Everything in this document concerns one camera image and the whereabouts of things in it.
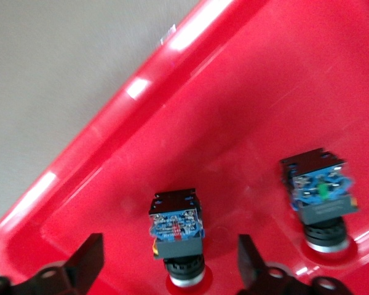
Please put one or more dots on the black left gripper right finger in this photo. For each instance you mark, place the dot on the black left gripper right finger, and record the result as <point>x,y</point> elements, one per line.
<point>252,270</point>

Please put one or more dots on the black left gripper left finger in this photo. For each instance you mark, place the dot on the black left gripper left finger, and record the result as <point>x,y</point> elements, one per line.
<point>80,267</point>

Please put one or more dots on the red push button switch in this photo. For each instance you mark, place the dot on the red push button switch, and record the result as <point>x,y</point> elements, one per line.
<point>323,212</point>
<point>176,246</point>

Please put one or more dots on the red plastic tray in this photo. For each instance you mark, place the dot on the red plastic tray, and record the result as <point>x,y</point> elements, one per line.
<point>264,92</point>

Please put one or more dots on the brown table cover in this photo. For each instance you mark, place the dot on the brown table cover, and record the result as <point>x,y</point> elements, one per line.
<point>49,77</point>

